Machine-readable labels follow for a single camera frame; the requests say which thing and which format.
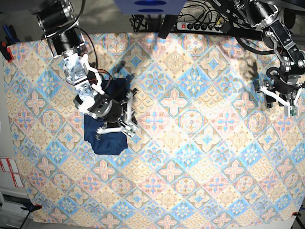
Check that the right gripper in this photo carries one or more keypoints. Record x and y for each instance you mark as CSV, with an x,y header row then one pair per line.
x,y
112,110

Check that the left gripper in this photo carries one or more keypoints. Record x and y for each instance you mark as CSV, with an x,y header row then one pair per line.
x,y
290,90

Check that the blue long-sleeve T-shirt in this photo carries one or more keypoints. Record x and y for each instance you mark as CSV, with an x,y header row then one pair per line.
x,y
110,143

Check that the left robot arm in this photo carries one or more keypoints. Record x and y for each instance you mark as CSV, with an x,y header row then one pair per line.
x,y
263,14

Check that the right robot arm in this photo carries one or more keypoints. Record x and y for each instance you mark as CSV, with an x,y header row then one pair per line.
x,y
64,38

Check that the patterned tile tablecloth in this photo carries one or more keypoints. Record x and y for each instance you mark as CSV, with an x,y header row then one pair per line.
x,y
208,153

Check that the white power strip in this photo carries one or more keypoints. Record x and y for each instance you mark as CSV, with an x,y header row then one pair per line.
x,y
207,27

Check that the orange clamp bottom right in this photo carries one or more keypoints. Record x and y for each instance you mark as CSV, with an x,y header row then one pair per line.
x,y
297,214

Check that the red white label stickers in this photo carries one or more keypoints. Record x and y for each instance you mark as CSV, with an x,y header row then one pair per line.
x,y
9,167

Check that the black red table clamp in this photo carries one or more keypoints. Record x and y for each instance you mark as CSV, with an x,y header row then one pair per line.
x,y
6,52

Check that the blue spring clamp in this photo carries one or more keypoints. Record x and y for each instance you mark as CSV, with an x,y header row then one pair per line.
x,y
11,36

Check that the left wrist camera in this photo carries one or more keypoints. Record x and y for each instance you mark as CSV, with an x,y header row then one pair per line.
x,y
291,110

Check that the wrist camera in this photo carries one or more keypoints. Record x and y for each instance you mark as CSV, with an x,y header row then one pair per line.
x,y
291,110
130,129

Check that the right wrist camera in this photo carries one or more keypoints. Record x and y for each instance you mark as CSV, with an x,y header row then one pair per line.
x,y
130,129

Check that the black mount post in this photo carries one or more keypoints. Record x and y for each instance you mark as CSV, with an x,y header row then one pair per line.
x,y
168,23

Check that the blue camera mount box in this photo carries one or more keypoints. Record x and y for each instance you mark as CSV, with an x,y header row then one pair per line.
x,y
133,7

